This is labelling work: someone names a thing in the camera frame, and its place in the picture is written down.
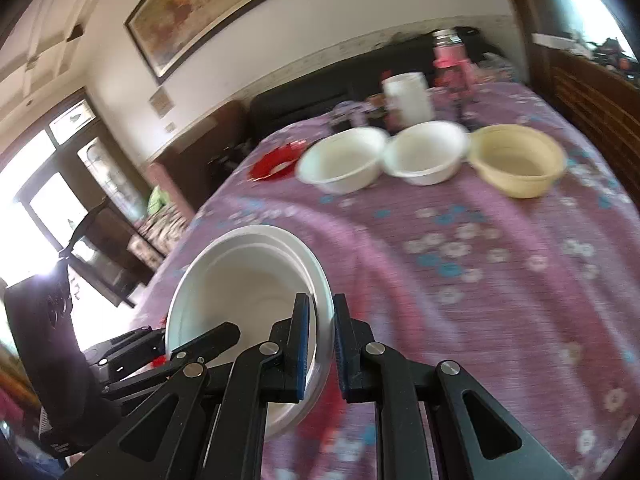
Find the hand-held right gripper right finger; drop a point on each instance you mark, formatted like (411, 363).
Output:
(341, 345)

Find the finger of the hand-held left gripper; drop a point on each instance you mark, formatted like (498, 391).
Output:
(130, 345)
(215, 337)

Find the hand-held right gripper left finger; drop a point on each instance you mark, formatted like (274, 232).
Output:
(301, 345)

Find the white bowl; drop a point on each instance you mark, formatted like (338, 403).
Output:
(345, 160)
(425, 152)
(240, 280)

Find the cream bowl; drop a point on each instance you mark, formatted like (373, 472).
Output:
(520, 160)

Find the dark wooden chair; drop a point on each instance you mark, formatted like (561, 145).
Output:
(115, 240)

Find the purple floral tablecloth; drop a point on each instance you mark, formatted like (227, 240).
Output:
(450, 310)

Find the green cloth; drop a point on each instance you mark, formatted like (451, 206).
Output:
(157, 200)

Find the wooden side cabinet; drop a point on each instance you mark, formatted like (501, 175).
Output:
(200, 160)

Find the wooden glass door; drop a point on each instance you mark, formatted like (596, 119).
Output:
(65, 160)

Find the white plastic jar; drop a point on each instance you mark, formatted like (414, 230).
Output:
(407, 100)

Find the pink sleeved thermos bottle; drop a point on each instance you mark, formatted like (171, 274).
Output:
(450, 60)

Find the wooden brick-pattern cabinet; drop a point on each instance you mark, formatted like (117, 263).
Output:
(590, 90)

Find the white flat box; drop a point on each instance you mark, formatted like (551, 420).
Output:
(560, 41)

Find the beige wall panel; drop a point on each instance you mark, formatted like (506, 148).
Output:
(161, 101)

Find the framed wall painting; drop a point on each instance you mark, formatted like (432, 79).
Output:
(210, 10)

